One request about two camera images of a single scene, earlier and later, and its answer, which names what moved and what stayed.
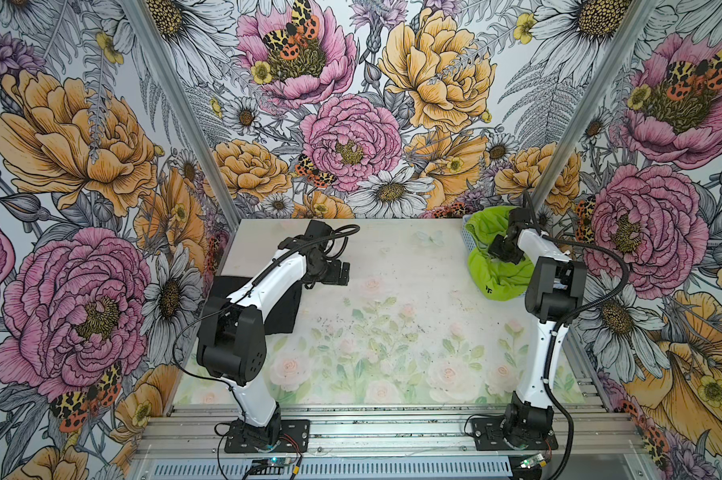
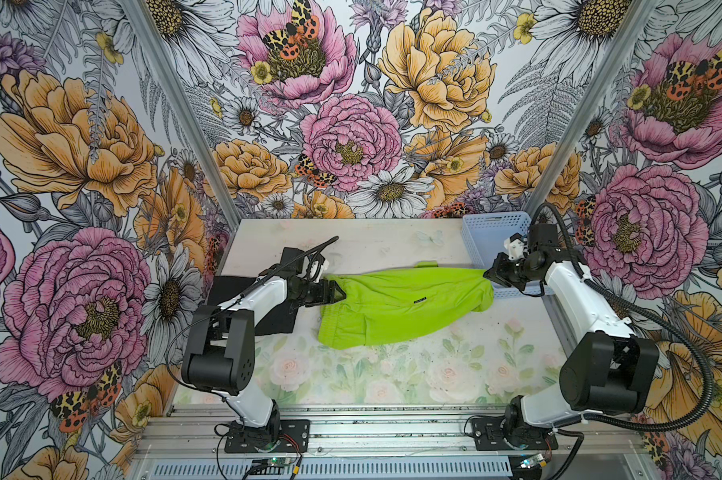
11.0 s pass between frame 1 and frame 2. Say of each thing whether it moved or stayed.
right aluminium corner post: stayed
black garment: stayed
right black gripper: moved
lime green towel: moved
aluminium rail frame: stayed
